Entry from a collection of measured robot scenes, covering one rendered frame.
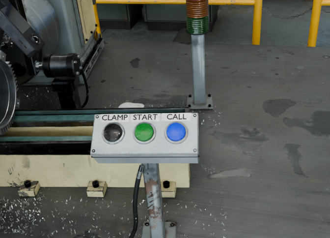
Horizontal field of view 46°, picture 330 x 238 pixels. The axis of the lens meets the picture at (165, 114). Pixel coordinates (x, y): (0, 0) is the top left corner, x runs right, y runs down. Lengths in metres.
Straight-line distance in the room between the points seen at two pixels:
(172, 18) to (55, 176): 3.19
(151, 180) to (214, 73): 0.75
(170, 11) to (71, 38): 2.72
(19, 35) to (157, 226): 0.43
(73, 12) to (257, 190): 0.82
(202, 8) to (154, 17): 3.00
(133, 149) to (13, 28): 0.31
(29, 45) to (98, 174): 0.33
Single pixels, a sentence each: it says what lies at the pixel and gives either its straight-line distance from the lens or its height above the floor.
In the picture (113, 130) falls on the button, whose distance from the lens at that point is 0.62.
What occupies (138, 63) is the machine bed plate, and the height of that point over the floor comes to 0.80.
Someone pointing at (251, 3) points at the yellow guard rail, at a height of 0.55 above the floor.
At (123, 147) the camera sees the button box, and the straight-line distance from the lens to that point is 0.61.
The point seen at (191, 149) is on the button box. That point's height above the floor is 1.05.
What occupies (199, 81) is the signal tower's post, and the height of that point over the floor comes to 0.88.
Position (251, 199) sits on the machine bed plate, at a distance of 0.88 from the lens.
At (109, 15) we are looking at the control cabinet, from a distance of 4.20.
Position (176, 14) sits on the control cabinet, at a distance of 3.97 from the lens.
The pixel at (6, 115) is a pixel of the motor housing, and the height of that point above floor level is 0.94.
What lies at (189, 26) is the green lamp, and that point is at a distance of 1.07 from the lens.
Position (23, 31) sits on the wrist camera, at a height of 1.18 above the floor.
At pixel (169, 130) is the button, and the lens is 0.60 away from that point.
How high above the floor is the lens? 1.42
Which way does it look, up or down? 32 degrees down
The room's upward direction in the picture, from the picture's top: 5 degrees counter-clockwise
